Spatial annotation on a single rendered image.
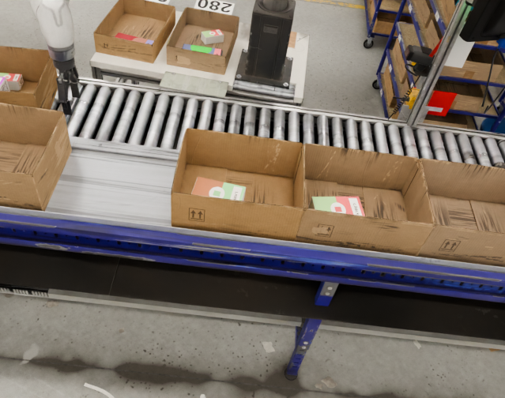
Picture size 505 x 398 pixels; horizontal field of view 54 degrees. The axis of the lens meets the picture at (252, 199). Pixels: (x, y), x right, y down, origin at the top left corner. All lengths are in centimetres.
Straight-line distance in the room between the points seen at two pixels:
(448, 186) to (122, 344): 151
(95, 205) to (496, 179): 134
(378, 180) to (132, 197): 84
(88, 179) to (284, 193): 66
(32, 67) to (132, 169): 78
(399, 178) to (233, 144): 59
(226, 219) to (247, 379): 98
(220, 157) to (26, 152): 65
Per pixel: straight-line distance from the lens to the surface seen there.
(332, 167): 174
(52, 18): 186
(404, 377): 250
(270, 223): 152
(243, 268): 159
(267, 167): 174
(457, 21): 215
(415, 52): 223
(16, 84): 235
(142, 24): 275
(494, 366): 273
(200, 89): 233
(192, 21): 277
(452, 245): 166
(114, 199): 167
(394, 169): 178
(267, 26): 230
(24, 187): 160
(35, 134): 186
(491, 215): 194
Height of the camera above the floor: 213
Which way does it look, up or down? 48 degrees down
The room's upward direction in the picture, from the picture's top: 10 degrees clockwise
